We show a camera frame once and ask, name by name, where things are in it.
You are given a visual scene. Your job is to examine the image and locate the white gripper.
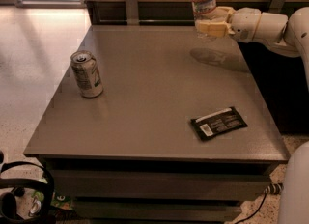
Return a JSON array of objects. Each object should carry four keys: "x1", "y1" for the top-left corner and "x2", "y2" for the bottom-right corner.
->
[{"x1": 195, "y1": 6, "x2": 262, "y2": 42}]

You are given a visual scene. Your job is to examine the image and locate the clear plastic water bottle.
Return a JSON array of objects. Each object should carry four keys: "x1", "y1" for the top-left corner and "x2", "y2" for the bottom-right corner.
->
[{"x1": 191, "y1": 0, "x2": 216, "y2": 42}]

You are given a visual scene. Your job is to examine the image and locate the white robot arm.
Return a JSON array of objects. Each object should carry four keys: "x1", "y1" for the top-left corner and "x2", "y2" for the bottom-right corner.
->
[{"x1": 194, "y1": 7, "x2": 309, "y2": 133}]

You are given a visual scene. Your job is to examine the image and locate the black snack packet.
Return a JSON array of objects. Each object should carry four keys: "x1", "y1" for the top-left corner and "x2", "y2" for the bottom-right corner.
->
[{"x1": 190, "y1": 107, "x2": 247, "y2": 141}]

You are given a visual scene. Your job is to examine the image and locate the grey drawer cabinet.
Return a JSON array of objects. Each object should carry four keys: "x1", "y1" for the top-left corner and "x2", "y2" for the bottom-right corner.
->
[{"x1": 25, "y1": 26, "x2": 289, "y2": 224}]

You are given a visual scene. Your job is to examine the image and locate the silver soda can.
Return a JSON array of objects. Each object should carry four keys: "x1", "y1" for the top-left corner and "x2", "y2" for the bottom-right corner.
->
[{"x1": 70, "y1": 50, "x2": 103, "y2": 98}]

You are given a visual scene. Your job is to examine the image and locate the green snack bag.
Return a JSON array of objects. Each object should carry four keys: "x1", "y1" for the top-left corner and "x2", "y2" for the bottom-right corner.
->
[{"x1": 28, "y1": 190, "x2": 73, "y2": 217}]

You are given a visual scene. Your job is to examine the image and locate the black headphones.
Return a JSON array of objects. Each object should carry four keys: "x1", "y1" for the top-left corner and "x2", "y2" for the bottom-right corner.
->
[{"x1": 0, "y1": 152, "x2": 56, "y2": 224}]

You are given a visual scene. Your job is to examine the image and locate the left metal wall bracket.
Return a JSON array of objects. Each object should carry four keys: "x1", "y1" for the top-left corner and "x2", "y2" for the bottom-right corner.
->
[{"x1": 125, "y1": 0, "x2": 139, "y2": 25}]

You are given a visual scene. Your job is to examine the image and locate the horizontal metal rail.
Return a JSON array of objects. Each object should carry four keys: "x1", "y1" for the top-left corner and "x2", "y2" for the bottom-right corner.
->
[{"x1": 96, "y1": 19, "x2": 194, "y2": 26}]

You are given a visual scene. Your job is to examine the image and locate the striped cable connector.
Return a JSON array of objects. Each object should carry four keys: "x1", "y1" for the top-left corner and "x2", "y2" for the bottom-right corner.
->
[{"x1": 264, "y1": 183, "x2": 284, "y2": 195}]

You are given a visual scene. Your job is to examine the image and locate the black cable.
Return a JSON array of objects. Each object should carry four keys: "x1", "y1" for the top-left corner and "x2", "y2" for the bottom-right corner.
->
[{"x1": 232, "y1": 192, "x2": 268, "y2": 224}]

